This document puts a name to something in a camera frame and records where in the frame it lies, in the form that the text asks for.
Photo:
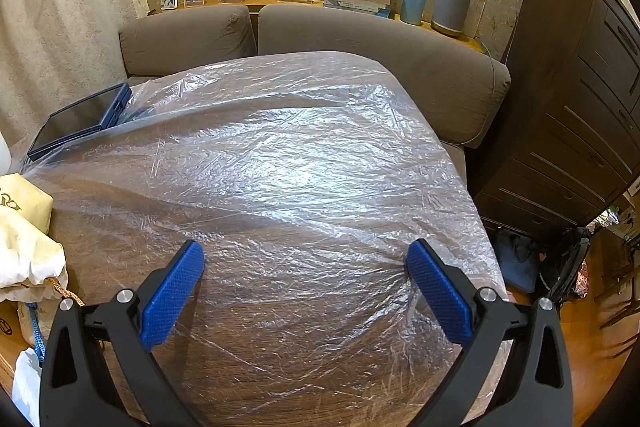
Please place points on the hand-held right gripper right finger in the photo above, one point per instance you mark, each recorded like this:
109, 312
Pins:
440, 297

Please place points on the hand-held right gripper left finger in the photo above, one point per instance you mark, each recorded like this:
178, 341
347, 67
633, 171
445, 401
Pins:
170, 297

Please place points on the blue bag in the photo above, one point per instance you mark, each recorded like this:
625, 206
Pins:
517, 259

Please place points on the black backpack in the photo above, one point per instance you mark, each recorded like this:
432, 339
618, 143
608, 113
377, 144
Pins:
562, 264

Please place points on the cardboard box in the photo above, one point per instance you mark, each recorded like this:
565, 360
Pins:
12, 342

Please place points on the white plastic bag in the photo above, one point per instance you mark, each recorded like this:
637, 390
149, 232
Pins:
27, 387

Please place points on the cream paper bag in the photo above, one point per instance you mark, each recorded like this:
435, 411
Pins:
25, 202

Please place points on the dark wooden chair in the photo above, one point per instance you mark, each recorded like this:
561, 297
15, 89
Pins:
625, 257

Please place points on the table covered with plastic sheet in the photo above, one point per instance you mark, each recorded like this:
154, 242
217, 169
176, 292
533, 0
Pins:
300, 157

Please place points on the tablet in blue case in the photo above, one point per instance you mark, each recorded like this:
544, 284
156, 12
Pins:
75, 119

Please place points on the dark wooden cabinet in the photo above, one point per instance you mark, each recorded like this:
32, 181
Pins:
575, 107

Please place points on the brown sofa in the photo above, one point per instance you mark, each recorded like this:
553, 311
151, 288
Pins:
375, 42

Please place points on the beige curtain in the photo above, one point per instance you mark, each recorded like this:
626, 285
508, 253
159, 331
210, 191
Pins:
60, 32

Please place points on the grey cylinder speaker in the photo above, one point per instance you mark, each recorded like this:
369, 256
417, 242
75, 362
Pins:
451, 4

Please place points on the blue cylinder speaker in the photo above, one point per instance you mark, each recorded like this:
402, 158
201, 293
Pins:
414, 4

